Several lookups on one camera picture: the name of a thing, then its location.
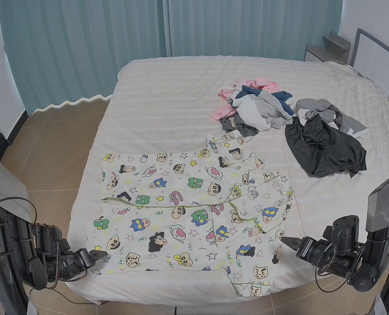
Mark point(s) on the bed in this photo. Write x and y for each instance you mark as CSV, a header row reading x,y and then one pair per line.
x,y
181,110

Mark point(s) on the blue-green curtain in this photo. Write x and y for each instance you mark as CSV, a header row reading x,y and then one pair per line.
x,y
82,28
247,11

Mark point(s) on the white printed pyjama top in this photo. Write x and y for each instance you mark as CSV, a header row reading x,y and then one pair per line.
x,y
181,215

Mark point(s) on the grey garment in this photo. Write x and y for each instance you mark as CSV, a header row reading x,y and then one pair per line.
x,y
316,106

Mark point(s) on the black garment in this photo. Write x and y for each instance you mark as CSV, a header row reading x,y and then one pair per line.
x,y
329,148

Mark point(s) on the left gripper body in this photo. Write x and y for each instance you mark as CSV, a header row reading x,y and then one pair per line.
x,y
79,259

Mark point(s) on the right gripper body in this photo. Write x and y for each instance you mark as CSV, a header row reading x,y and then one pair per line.
x,y
312,249

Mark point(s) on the pile of clothes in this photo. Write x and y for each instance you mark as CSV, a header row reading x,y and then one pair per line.
x,y
257,110

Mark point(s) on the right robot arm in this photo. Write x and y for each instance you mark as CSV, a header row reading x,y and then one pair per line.
x,y
381,208

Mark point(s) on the grey bedside table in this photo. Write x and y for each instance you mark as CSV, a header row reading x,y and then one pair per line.
x,y
327,51

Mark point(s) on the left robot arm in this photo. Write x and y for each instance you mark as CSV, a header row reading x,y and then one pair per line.
x,y
0,241

